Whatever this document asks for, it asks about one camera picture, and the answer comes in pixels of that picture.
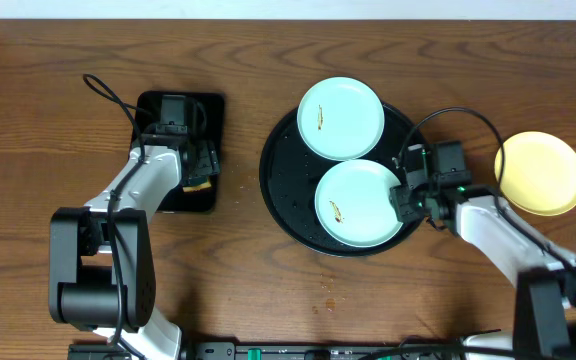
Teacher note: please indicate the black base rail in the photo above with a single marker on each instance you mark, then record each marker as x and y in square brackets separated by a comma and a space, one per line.
[231, 351]

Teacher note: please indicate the light blue plate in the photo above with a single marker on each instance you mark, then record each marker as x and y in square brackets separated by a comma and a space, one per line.
[340, 118]

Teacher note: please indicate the rectangular black tray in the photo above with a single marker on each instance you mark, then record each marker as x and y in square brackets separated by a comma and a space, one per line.
[148, 111]

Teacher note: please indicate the yellow plate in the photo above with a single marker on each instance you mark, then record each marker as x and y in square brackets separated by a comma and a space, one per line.
[537, 172]

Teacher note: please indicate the round black tray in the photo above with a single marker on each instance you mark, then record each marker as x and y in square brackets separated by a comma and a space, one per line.
[289, 173]

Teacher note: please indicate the green and yellow sponge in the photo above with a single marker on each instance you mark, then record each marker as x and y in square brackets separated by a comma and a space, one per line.
[197, 186]

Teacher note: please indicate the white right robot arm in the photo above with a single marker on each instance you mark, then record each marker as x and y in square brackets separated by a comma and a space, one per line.
[543, 274]

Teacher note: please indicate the pale green plate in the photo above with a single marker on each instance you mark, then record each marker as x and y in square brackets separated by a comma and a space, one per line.
[352, 203]

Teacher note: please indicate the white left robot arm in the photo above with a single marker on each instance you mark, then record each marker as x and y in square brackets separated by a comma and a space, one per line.
[101, 267]

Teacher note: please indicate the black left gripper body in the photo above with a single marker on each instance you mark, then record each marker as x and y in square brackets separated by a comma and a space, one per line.
[203, 163]

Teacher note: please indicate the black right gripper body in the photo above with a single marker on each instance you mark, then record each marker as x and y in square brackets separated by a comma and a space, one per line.
[411, 204]

